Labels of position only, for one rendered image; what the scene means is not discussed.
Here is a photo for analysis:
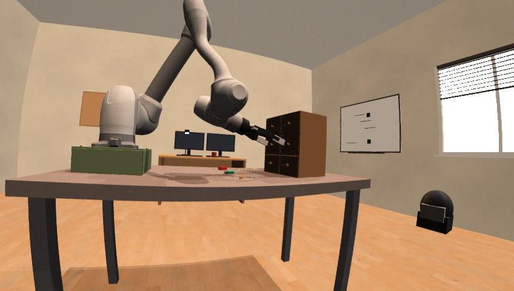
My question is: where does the dark brown drawer front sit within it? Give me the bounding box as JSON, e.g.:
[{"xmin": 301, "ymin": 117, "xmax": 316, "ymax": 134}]
[
  {"xmin": 265, "ymin": 138, "xmax": 280, "ymax": 153},
  {"xmin": 281, "ymin": 135, "xmax": 299, "ymax": 155},
  {"xmin": 265, "ymin": 155, "xmax": 279, "ymax": 173},
  {"xmin": 279, "ymin": 156, "xmax": 298, "ymax": 176},
  {"xmin": 281, "ymin": 113, "xmax": 299, "ymax": 134},
  {"xmin": 267, "ymin": 117, "xmax": 281, "ymax": 135}
]

